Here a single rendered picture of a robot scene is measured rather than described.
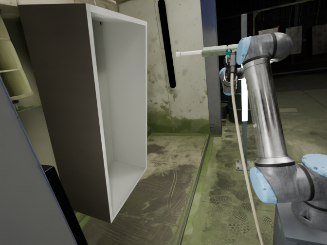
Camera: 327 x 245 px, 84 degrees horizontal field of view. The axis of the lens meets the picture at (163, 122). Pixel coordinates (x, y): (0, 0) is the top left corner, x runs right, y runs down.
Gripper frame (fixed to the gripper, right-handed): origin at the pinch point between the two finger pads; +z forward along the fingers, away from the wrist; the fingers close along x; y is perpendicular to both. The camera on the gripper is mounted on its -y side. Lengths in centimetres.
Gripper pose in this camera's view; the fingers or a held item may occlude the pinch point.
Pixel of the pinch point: (232, 51)
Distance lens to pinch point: 125.5
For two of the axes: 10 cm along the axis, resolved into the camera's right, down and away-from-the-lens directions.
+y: -2.0, 8.7, -4.4
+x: -9.5, -0.6, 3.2
